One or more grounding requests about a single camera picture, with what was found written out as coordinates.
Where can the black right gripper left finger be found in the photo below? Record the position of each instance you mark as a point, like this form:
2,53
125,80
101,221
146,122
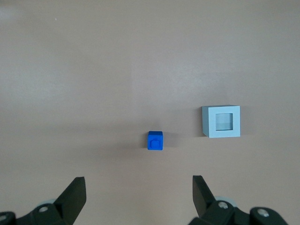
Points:
68,206

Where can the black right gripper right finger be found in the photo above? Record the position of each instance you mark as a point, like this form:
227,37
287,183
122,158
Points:
204,199

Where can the blue plastic block part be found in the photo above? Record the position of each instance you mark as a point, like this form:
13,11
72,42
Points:
154,143

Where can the gray square hollow base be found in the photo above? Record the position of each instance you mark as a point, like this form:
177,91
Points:
212,131

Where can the brown table cover sheet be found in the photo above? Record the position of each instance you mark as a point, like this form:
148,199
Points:
117,70

